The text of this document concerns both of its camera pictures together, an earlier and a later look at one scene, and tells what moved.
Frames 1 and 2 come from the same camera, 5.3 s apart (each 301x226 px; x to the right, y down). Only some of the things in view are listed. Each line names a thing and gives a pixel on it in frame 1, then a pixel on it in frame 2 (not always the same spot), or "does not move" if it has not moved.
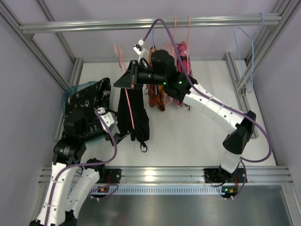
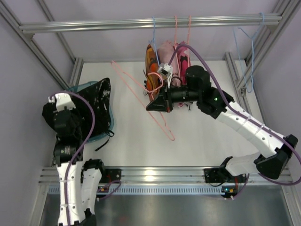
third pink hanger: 188,42 does not move
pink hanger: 122,64 to 155,82
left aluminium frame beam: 6,12 does not move
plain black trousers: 133,117 to 82,108
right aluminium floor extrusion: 240,91 does not move
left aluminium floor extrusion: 76,71 does not move
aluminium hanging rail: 147,23 does not move
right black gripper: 134,75 to 168,100
